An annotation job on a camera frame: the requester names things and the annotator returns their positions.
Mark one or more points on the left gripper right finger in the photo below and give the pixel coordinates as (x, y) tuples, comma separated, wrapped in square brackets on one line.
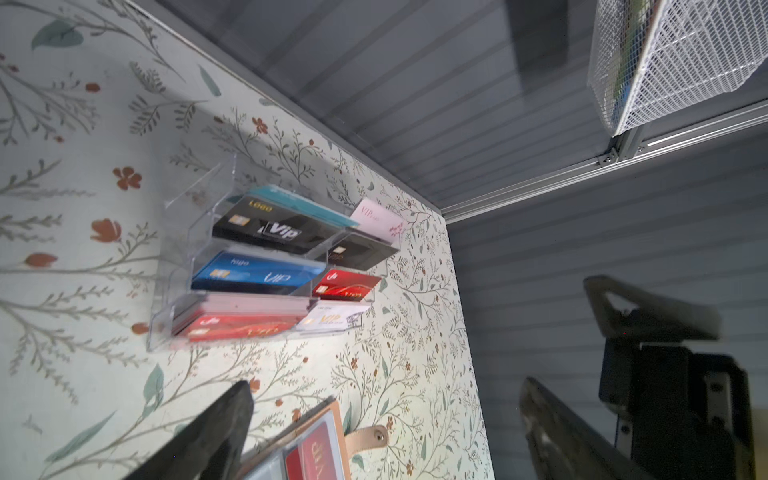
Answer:
[(563, 446)]

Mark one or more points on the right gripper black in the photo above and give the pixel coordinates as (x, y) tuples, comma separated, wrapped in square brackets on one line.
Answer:
[(681, 415)]

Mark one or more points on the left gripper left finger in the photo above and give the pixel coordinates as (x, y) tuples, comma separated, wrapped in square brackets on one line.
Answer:
[(210, 447)]

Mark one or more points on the pink leather card wallet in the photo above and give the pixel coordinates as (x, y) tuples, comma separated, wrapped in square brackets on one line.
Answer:
[(268, 463)]

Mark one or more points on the clear acrylic card display stand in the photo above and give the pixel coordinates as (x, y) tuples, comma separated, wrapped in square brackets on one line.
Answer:
[(193, 200)]

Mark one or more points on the dark black card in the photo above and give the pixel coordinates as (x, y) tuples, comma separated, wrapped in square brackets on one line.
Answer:
[(359, 251)]

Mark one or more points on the teal card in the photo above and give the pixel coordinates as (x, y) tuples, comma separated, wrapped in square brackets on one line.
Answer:
[(290, 200)]

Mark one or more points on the white VIP diamond card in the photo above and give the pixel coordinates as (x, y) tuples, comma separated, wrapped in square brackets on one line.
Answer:
[(333, 316)]

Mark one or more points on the blue VIP card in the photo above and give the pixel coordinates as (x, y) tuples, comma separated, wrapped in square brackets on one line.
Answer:
[(233, 272)]

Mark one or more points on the black VIP card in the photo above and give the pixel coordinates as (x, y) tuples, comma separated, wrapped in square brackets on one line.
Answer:
[(258, 222)]

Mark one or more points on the pink VIP card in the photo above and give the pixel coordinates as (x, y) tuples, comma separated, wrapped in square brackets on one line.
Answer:
[(377, 221)]

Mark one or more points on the white wire mesh basket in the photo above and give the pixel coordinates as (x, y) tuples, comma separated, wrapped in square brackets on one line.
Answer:
[(650, 59)]

